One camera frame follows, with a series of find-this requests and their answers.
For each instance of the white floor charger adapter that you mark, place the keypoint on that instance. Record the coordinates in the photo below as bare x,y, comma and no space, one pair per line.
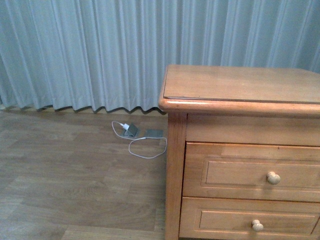
125,126

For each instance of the upper drawer wooden knob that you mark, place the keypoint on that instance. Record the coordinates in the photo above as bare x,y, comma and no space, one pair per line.
272,178

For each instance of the drawer wooden knob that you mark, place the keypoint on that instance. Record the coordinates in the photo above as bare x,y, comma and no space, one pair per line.
272,178
257,226

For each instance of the lower drawer wooden knob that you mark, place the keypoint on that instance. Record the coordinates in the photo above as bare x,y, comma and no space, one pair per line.
257,226

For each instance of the closed metal floor socket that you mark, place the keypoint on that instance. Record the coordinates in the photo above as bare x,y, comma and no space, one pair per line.
153,133

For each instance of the open metal floor socket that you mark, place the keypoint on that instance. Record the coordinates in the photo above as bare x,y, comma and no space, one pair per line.
132,132

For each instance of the wooden nightstand cabinet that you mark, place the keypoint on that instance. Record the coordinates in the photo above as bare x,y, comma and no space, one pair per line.
233,105

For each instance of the grey pleated curtain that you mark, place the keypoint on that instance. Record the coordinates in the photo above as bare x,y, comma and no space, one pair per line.
113,53

